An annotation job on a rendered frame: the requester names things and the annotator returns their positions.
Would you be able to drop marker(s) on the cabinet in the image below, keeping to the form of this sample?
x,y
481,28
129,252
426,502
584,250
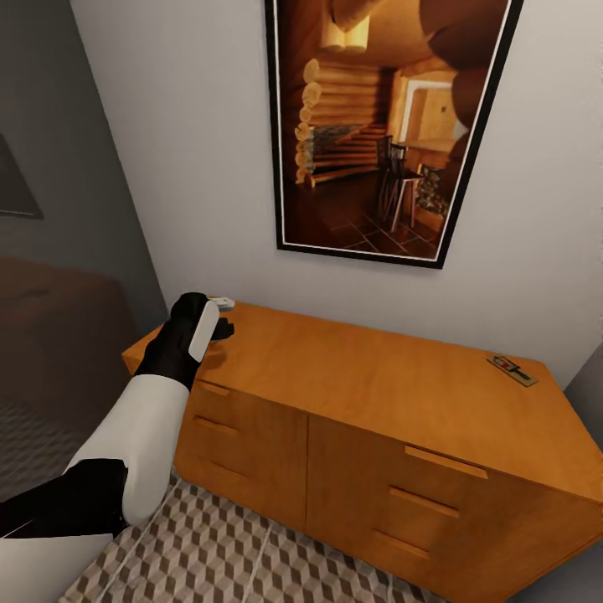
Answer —
x,y
417,457

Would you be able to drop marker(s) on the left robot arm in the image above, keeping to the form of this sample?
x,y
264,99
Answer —
x,y
51,534

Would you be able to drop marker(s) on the picture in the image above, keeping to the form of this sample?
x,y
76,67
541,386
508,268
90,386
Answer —
x,y
378,108

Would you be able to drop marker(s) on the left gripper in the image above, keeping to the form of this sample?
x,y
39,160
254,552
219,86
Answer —
x,y
223,329

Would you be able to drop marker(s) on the door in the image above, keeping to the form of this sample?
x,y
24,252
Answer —
x,y
77,283

